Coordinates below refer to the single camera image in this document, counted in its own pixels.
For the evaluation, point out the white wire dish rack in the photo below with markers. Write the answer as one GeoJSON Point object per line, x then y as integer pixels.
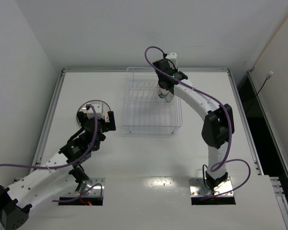
{"type": "Point", "coordinates": [145, 113]}

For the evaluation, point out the sunburst pattern plate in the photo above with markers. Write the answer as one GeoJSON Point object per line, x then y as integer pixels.
{"type": "Point", "coordinates": [106, 108]}

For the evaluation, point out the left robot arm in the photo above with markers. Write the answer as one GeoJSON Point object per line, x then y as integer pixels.
{"type": "Point", "coordinates": [62, 179]}

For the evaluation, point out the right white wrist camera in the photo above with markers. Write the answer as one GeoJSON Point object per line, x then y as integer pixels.
{"type": "Point", "coordinates": [172, 57]}

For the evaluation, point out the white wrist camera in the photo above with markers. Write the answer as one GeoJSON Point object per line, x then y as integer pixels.
{"type": "Point", "coordinates": [94, 109]}
{"type": "Point", "coordinates": [172, 57]}

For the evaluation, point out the black cable white plug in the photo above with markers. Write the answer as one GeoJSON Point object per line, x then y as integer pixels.
{"type": "Point", "coordinates": [268, 76]}

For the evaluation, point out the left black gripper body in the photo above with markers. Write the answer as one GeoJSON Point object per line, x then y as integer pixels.
{"type": "Point", "coordinates": [110, 120]}

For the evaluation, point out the white plate floral emblem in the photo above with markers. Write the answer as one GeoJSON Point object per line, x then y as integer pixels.
{"type": "Point", "coordinates": [169, 97]}

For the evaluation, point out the aluminium frame rail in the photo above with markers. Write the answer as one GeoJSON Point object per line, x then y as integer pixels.
{"type": "Point", "coordinates": [252, 148]}
{"type": "Point", "coordinates": [49, 117]}

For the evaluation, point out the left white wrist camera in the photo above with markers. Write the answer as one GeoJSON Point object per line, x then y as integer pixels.
{"type": "Point", "coordinates": [94, 109]}

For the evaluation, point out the aluminium frame rail left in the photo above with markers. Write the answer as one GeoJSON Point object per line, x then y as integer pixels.
{"type": "Point", "coordinates": [49, 117]}

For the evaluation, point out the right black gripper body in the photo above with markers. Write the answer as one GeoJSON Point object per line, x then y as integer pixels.
{"type": "Point", "coordinates": [164, 84]}

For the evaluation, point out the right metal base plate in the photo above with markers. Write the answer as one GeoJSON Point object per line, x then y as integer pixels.
{"type": "Point", "coordinates": [198, 189]}

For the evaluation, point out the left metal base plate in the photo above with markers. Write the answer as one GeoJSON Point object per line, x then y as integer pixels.
{"type": "Point", "coordinates": [95, 187]}

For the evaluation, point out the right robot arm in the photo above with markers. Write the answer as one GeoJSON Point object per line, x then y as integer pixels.
{"type": "Point", "coordinates": [218, 124]}

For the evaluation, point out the green rim lettered plate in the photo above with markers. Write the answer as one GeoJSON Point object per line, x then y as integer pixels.
{"type": "Point", "coordinates": [162, 93]}

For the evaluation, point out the aluminium frame rail right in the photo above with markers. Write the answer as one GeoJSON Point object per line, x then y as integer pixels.
{"type": "Point", "coordinates": [252, 148]}

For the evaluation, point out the metal base plate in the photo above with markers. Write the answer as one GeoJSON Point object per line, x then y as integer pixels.
{"type": "Point", "coordinates": [95, 187]}
{"type": "Point", "coordinates": [198, 189]}

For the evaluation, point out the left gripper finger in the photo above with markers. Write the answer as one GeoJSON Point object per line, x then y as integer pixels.
{"type": "Point", "coordinates": [110, 124]}
{"type": "Point", "coordinates": [80, 118]}

